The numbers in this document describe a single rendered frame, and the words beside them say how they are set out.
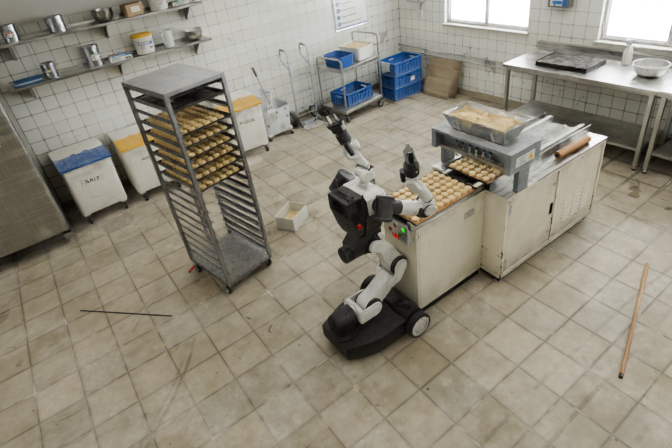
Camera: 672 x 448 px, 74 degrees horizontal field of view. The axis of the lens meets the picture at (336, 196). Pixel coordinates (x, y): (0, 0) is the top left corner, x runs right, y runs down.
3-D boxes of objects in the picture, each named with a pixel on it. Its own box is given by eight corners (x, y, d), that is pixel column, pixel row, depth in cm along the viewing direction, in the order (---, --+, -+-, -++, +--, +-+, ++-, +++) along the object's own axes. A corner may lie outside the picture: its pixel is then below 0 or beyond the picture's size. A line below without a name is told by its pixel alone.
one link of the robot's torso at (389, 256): (400, 278, 319) (366, 254, 287) (383, 266, 332) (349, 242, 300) (412, 260, 320) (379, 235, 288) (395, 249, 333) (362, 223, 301)
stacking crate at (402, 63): (403, 63, 753) (403, 51, 742) (421, 66, 725) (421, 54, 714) (377, 73, 724) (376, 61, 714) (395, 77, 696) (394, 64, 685)
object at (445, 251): (449, 255, 395) (450, 167, 348) (481, 275, 370) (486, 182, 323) (389, 295, 364) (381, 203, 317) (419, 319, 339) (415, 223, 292)
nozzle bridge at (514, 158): (459, 151, 378) (460, 113, 360) (536, 181, 326) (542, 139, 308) (431, 165, 364) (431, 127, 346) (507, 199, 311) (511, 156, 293)
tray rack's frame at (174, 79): (275, 262, 412) (225, 71, 317) (230, 295, 382) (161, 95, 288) (234, 238, 451) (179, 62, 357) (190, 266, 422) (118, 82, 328)
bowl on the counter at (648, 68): (623, 77, 459) (626, 65, 453) (639, 68, 474) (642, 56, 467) (658, 83, 436) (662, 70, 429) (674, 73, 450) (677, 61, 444)
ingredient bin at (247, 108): (238, 165, 599) (223, 111, 558) (220, 150, 646) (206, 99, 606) (273, 151, 621) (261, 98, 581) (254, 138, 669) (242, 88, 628)
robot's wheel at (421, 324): (416, 315, 312) (434, 313, 325) (411, 311, 316) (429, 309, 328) (407, 340, 317) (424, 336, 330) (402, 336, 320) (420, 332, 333)
